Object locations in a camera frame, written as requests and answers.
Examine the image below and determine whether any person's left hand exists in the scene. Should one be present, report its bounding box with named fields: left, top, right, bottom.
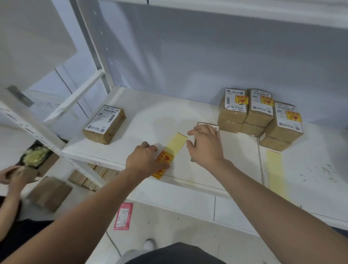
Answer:
left=125, top=141, right=170, bottom=179

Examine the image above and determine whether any person's right hand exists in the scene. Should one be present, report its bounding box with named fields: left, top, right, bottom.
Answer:
left=186, top=125, right=234, bottom=170

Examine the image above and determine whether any small brown cardboard box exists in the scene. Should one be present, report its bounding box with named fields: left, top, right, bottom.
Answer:
left=218, top=87, right=249, bottom=124
left=217, top=119, right=243, bottom=133
left=194, top=122, right=220, bottom=136
left=244, top=89, right=274, bottom=128
left=265, top=102, right=304, bottom=143
left=260, top=136, right=292, bottom=152
left=82, top=105, right=127, bottom=145
left=239, top=122, right=266, bottom=137

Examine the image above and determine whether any yellow red sticker strip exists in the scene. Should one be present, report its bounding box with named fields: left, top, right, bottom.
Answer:
left=152, top=132, right=188, bottom=180
left=266, top=149, right=289, bottom=201

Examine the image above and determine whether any white metal shelf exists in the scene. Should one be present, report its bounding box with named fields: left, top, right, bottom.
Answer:
left=0, top=0, right=348, bottom=232

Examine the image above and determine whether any person's left forearm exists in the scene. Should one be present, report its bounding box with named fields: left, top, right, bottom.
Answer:
left=0, top=168, right=139, bottom=264

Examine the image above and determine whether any person's right forearm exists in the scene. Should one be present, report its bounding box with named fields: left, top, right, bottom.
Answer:
left=217, top=160, right=348, bottom=264

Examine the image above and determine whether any person's dark clothing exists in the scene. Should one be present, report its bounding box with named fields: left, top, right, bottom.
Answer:
left=117, top=242, right=226, bottom=264

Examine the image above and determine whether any pink paper scrap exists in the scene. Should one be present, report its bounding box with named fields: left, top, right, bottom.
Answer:
left=113, top=202, right=134, bottom=231

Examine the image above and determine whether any row of flat brown cartons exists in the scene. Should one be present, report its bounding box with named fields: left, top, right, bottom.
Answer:
left=67, top=163, right=120, bottom=192

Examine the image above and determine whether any open brown carton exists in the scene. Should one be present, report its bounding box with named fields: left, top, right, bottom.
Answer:
left=16, top=140, right=60, bottom=177

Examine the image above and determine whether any flat brown carton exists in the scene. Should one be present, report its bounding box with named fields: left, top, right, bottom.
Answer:
left=26, top=176, right=73, bottom=213

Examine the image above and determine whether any green plastic bag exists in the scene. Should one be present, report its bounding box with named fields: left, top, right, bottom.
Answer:
left=23, top=147, right=51, bottom=167

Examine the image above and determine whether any white flat panel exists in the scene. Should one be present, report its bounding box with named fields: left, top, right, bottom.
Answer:
left=0, top=0, right=78, bottom=90

